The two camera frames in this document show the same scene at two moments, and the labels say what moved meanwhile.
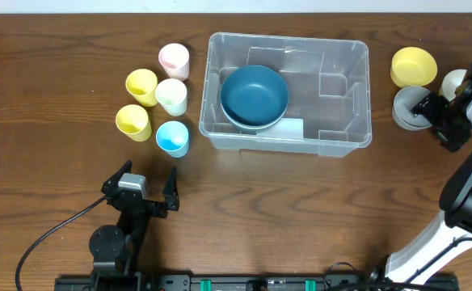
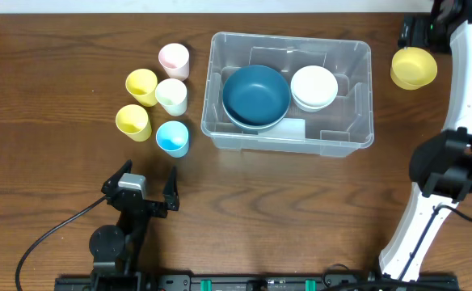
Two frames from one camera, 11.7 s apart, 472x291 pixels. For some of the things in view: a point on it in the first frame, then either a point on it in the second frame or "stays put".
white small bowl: (451, 82) → (313, 85)
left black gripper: (146, 204) stays put
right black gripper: (440, 114) → (410, 31)
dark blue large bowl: (254, 117) stays put
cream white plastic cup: (172, 94) stays put
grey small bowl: (405, 99) → (310, 108)
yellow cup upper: (141, 84) stays put
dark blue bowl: (254, 96) stays put
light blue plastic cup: (173, 137) stays put
